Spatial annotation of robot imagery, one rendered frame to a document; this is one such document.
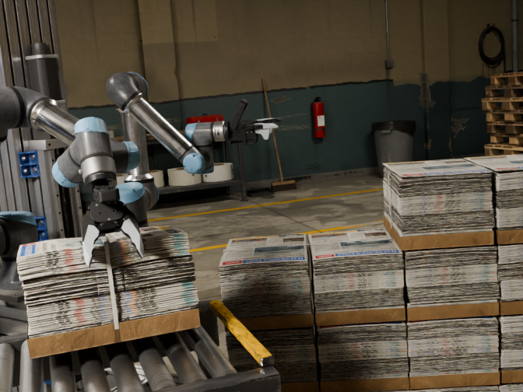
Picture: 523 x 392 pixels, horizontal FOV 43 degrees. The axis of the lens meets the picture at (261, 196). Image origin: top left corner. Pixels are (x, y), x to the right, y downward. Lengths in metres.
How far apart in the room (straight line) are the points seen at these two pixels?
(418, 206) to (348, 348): 0.50
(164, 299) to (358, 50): 8.26
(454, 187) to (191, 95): 6.87
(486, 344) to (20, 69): 1.76
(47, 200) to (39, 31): 0.58
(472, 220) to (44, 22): 1.57
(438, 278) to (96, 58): 6.90
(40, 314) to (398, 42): 8.76
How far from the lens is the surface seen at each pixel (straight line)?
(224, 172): 8.25
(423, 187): 2.12
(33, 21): 2.48
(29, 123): 1.98
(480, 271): 2.22
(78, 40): 8.61
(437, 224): 2.14
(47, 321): 1.54
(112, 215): 1.48
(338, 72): 9.48
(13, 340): 1.81
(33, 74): 2.39
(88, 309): 1.54
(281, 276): 2.13
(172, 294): 1.56
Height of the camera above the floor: 1.37
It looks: 9 degrees down
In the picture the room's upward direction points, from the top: 4 degrees counter-clockwise
